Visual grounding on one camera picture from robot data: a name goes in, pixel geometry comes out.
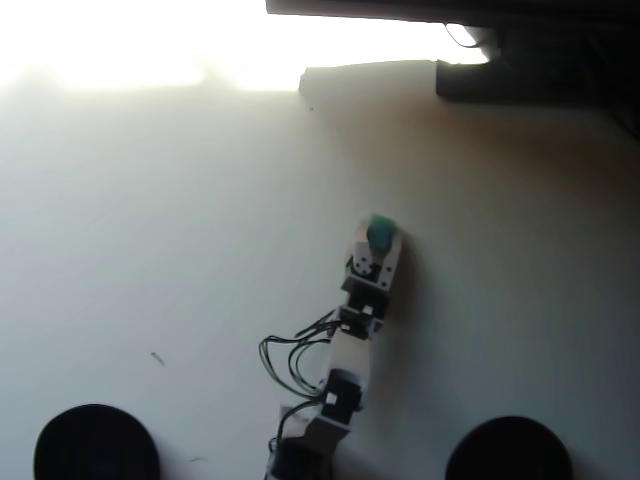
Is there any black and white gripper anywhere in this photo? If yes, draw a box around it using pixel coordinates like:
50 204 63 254
341 218 405 307

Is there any blue cube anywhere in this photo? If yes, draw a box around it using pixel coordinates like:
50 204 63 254
367 213 397 254

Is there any black round bowl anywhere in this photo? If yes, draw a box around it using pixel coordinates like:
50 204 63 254
33 403 162 480
444 415 573 480

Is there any black box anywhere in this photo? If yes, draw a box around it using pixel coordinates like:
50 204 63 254
434 22 640 109

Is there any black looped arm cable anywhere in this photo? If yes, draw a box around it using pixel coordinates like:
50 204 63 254
268 394 324 454
258 308 346 399

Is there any thin black cable loop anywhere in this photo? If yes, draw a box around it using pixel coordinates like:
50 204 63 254
443 21 484 50

